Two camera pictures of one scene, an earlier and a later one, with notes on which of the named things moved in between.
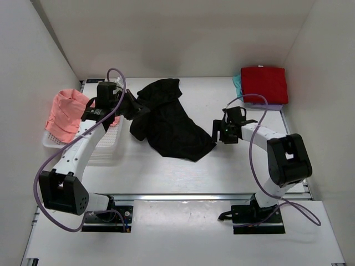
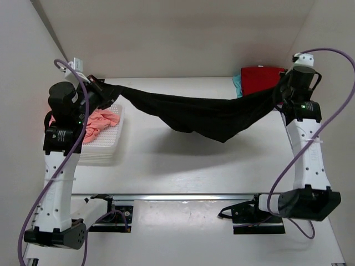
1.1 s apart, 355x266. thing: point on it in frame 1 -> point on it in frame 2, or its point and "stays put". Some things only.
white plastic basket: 106,153 stays put
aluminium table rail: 218,196 stays put
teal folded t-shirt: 237,80 stays put
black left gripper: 132,105 -> 97,90
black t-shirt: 168,125 -> 219,122
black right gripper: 219,130 -> 283,86
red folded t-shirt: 269,82 stays put
